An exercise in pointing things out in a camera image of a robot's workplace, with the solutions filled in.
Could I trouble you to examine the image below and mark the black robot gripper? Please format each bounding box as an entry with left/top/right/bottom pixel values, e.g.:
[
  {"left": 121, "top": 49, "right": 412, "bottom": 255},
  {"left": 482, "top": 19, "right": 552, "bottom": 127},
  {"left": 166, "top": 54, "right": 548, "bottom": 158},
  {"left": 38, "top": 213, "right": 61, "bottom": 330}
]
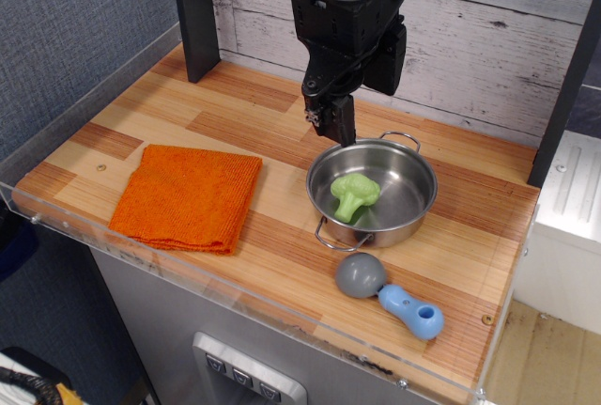
[{"left": 291, "top": 0, "right": 407, "bottom": 147}]

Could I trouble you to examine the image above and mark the green toy broccoli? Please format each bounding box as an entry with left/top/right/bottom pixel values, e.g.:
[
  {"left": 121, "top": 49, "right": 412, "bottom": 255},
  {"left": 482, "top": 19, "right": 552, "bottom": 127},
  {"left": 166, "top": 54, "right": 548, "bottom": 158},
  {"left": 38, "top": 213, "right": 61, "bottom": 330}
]
[{"left": 331, "top": 173, "right": 381, "bottom": 223}]

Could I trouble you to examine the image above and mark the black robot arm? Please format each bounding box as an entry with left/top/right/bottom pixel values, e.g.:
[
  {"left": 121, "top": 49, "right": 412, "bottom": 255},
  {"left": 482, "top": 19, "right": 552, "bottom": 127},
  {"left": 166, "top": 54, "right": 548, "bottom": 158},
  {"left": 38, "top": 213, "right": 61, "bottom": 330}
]
[{"left": 291, "top": 0, "right": 407, "bottom": 147}]

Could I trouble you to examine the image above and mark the orange folded towel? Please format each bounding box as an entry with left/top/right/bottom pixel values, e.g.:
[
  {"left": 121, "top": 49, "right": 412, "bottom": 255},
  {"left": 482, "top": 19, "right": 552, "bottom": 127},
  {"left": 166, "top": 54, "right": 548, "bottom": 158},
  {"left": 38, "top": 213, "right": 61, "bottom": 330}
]
[{"left": 109, "top": 145, "right": 263, "bottom": 256}]

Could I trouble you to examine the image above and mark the stainless steel pot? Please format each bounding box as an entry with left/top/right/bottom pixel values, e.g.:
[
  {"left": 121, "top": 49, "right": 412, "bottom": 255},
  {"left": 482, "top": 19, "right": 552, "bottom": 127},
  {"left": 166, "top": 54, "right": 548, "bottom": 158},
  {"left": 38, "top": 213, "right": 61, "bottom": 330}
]
[{"left": 306, "top": 131, "right": 438, "bottom": 252}]

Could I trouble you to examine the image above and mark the grey and blue toy scoop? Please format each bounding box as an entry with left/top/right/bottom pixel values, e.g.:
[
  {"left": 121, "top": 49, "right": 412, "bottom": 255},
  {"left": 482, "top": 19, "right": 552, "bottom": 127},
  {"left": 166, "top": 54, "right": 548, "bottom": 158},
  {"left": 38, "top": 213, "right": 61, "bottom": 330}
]
[{"left": 334, "top": 252, "right": 445, "bottom": 340}]

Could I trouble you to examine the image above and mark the silver button control panel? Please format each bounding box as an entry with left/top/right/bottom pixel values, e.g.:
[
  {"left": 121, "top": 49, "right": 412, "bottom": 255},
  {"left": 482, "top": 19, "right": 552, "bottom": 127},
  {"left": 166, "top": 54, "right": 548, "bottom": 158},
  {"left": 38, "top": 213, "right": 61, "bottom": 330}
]
[{"left": 193, "top": 332, "right": 308, "bottom": 404}]

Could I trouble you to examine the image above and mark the white metal side cabinet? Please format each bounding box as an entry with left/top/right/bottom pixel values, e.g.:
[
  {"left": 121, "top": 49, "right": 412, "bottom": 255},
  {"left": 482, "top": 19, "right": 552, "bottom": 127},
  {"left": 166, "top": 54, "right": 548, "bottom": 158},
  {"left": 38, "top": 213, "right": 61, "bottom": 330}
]
[{"left": 513, "top": 131, "right": 600, "bottom": 334}]

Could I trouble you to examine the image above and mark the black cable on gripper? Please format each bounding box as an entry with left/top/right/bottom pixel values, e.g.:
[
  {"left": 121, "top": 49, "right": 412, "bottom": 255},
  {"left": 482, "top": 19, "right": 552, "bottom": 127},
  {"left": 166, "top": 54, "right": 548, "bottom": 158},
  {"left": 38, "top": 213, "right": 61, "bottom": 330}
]
[{"left": 323, "top": 33, "right": 400, "bottom": 96}]

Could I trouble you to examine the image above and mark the dark grey left post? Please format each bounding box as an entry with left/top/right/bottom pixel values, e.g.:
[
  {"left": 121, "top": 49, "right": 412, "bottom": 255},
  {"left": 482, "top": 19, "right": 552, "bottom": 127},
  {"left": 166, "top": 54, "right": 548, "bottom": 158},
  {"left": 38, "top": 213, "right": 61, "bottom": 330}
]
[{"left": 176, "top": 0, "right": 221, "bottom": 83}]

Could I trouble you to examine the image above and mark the dark grey post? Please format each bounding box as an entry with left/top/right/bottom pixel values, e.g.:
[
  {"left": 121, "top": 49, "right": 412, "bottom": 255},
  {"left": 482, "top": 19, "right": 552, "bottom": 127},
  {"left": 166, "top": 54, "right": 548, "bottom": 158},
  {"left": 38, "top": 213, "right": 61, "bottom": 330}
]
[
  {"left": 527, "top": 0, "right": 600, "bottom": 188},
  {"left": 176, "top": 0, "right": 221, "bottom": 83}
]

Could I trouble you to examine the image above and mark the dark grey right post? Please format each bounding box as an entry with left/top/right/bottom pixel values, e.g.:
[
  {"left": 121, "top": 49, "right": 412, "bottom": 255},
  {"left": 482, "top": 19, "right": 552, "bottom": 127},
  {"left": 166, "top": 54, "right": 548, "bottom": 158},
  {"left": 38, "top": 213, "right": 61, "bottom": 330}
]
[{"left": 527, "top": 0, "right": 600, "bottom": 188}]

